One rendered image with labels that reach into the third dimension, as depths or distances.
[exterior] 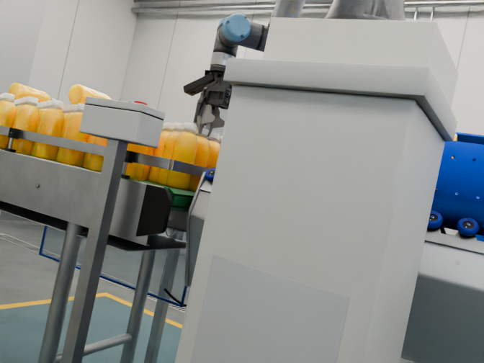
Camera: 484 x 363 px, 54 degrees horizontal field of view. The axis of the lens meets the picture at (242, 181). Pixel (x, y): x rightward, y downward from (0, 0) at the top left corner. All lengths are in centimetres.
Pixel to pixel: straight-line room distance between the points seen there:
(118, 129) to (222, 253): 61
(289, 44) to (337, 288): 39
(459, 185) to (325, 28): 52
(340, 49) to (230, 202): 29
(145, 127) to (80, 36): 507
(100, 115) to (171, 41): 510
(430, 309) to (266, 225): 56
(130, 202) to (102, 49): 523
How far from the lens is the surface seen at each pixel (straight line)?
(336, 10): 85
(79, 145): 155
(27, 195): 166
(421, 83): 67
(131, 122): 125
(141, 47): 672
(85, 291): 136
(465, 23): 496
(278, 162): 72
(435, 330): 120
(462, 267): 115
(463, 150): 115
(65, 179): 154
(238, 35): 139
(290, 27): 82
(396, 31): 75
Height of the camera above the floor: 95
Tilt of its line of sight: level
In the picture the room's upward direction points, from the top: 12 degrees clockwise
